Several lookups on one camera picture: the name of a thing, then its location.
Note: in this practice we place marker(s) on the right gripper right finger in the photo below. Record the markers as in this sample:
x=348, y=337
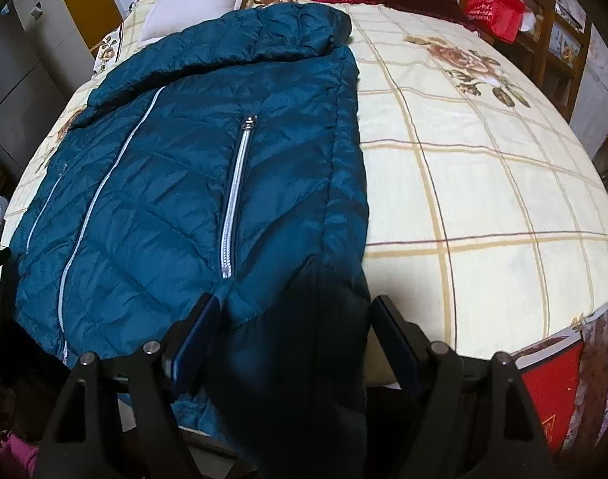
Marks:
x=449, y=416

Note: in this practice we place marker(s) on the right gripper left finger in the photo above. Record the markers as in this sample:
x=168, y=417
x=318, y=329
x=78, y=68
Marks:
x=114, y=417

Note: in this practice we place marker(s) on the teal quilted down jacket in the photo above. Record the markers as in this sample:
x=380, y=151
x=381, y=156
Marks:
x=224, y=159

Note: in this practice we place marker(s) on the red bed base panel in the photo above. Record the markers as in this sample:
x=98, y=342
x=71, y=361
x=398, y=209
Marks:
x=551, y=376

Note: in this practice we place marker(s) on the grey refrigerator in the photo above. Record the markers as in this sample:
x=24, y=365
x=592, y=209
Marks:
x=30, y=102

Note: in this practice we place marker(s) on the wooden chair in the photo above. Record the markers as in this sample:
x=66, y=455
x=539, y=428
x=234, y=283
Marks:
x=555, y=52

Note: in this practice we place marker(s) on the red plastic shopping bag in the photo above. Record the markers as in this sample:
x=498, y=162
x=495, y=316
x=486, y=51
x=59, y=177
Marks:
x=500, y=19

